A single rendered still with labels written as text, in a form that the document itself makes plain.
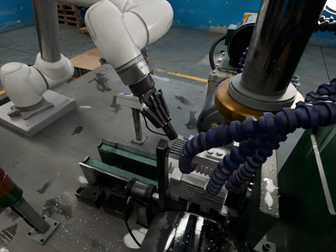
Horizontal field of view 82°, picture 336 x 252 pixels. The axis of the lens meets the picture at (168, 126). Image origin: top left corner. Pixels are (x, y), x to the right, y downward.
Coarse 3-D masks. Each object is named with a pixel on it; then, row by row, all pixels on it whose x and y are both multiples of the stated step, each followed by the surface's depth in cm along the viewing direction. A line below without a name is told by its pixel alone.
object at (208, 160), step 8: (232, 144) 57; (208, 152) 55; (216, 152) 55; (224, 152) 56; (192, 160) 54; (200, 160) 53; (208, 160) 52; (216, 160) 55; (200, 168) 55; (208, 168) 54; (208, 176) 55
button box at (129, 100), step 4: (116, 96) 90; (120, 96) 89; (124, 96) 89; (128, 96) 88; (132, 96) 88; (136, 96) 89; (116, 100) 91; (120, 100) 90; (124, 100) 89; (128, 100) 88; (132, 100) 88; (136, 100) 87; (120, 104) 90; (124, 104) 90; (128, 104) 89; (132, 104) 88; (136, 104) 88; (140, 104) 87; (136, 108) 88
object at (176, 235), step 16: (160, 224) 40; (176, 224) 38; (192, 224) 37; (208, 224) 37; (224, 224) 47; (144, 240) 41; (160, 240) 37; (176, 240) 35; (192, 240) 35; (208, 240) 35; (224, 240) 35; (240, 240) 36
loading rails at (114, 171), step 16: (112, 144) 86; (96, 160) 80; (112, 160) 87; (128, 160) 82; (144, 160) 80; (96, 176) 78; (112, 176) 73; (128, 176) 74; (144, 176) 86; (160, 208) 74; (176, 208) 71; (192, 208) 66; (224, 208) 64
